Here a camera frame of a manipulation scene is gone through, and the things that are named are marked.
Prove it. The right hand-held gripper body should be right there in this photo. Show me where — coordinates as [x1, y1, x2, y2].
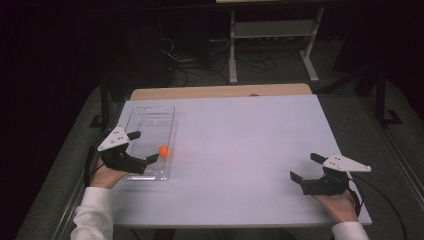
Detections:
[301, 153, 372, 197]

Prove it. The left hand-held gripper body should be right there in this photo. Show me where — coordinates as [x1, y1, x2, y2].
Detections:
[97, 125, 149, 175]

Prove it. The clear plastic container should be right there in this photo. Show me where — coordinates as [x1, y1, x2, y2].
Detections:
[123, 105, 178, 182]

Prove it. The person's left hand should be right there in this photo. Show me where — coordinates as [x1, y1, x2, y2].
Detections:
[89, 157, 130, 190]

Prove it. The person's right hand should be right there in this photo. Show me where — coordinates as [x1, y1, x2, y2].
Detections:
[312, 190, 360, 223]

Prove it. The black metal stand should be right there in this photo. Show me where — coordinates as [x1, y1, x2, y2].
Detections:
[374, 65, 404, 128]

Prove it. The metal stand table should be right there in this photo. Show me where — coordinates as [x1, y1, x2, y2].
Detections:
[228, 0, 326, 85]

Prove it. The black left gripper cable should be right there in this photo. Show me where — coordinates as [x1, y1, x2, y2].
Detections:
[84, 135, 108, 188]

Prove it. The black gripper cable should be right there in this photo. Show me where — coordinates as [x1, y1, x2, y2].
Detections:
[84, 135, 108, 188]
[347, 174, 410, 240]

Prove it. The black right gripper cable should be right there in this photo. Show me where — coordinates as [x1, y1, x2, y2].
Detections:
[347, 174, 410, 240]

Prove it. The bundle of floor cables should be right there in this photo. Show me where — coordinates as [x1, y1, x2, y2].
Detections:
[159, 35, 278, 86]

